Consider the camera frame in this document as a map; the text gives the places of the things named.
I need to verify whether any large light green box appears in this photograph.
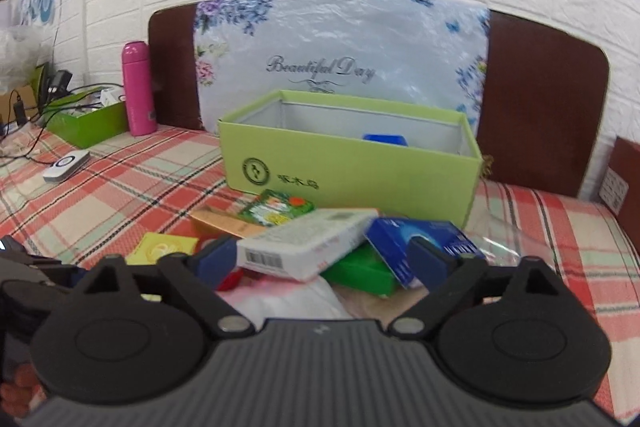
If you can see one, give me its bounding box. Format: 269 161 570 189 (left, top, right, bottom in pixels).
217 89 483 228

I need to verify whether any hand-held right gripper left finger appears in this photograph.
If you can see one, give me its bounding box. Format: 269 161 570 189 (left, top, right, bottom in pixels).
82 237 253 340

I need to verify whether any white label sticker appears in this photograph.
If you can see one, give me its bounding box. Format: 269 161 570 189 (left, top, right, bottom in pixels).
597 169 630 212

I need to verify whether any white pink plastic bag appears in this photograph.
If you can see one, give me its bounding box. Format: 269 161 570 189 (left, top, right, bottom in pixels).
225 279 431 323

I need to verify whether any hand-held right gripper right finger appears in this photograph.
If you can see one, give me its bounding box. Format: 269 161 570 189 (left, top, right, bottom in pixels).
389 239 563 339

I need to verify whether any white medicine box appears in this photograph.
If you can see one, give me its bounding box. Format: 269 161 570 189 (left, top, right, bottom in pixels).
236 208 380 282

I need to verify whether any pink thermos bottle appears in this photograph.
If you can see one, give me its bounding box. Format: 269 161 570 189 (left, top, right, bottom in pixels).
121 41 158 136

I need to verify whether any clear plastic bag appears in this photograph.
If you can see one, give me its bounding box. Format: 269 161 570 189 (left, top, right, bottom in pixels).
0 24 51 92

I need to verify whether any yellow packet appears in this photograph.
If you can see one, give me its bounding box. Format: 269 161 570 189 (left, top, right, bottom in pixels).
125 232 198 267

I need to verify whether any black cable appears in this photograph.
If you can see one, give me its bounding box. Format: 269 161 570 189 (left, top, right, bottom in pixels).
0 84 126 168

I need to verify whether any white round device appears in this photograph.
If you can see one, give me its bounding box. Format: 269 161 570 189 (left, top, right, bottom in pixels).
42 150 92 184

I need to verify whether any blue carton box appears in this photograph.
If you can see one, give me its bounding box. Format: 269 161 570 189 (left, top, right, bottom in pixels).
365 217 488 289

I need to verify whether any transparent plastic wrapper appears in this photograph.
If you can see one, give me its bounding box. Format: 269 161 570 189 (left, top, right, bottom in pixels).
465 194 551 258

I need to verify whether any white item in box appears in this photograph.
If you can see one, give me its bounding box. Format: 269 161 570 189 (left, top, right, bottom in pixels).
97 88 126 108

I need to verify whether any blue square tub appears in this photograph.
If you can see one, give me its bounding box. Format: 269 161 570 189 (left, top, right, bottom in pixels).
362 133 408 148

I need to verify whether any green printed packet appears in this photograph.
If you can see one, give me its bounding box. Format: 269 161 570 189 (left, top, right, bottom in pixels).
237 189 316 228

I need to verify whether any plaid bedsheet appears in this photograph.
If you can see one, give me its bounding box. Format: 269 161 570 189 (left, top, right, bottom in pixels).
0 122 640 423

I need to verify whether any brown headboard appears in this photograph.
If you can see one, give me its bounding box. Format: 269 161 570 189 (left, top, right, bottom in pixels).
147 2 612 198

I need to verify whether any small green open box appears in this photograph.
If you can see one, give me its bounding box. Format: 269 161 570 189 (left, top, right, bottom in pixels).
45 87 130 148

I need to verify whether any black power adapter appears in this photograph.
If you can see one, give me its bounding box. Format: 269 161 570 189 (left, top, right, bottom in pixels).
47 69 73 98

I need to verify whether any gold carton box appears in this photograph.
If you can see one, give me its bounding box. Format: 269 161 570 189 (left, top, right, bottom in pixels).
190 207 266 240

